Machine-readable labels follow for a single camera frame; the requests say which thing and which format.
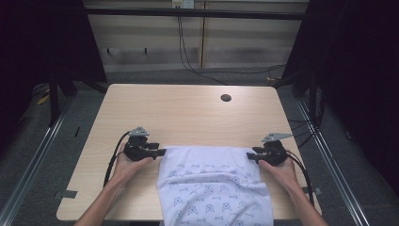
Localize right hand-held gripper black cable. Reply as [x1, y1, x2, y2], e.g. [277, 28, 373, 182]
[284, 150, 315, 207]

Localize white printed towel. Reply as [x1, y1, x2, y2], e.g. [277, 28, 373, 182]
[156, 144, 275, 226]

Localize person's right hand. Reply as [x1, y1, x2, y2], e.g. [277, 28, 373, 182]
[258, 159, 299, 191]

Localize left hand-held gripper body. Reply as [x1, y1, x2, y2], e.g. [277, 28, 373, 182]
[123, 126, 153, 162]

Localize hand-held gripper black cable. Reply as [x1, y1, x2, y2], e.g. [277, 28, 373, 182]
[284, 150, 315, 207]
[103, 130, 132, 188]

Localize black curtain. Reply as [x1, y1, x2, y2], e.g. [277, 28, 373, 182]
[280, 0, 399, 197]
[0, 0, 108, 152]

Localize person's left hand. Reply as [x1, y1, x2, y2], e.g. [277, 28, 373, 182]
[109, 142, 154, 189]

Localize black horizontal bar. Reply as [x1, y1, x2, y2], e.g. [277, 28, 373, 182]
[84, 8, 310, 22]

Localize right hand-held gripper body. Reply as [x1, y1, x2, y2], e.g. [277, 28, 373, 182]
[260, 133, 294, 167]

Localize black hanging cable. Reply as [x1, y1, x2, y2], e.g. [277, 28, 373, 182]
[177, 15, 287, 86]

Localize metal floor rail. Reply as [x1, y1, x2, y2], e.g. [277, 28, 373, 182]
[0, 97, 75, 226]
[295, 100, 372, 226]

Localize grey tape strip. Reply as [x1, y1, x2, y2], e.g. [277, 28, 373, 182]
[53, 189, 78, 201]
[302, 186, 323, 196]

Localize left hand-held gripper black cable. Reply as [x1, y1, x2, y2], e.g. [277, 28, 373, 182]
[103, 130, 132, 188]

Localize black floor cables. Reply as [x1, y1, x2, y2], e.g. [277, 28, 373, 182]
[287, 117, 319, 150]

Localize white wall socket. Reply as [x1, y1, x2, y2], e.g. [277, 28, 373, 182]
[171, 0, 196, 9]

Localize black metal stand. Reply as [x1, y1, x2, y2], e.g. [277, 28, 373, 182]
[46, 70, 61, 128]

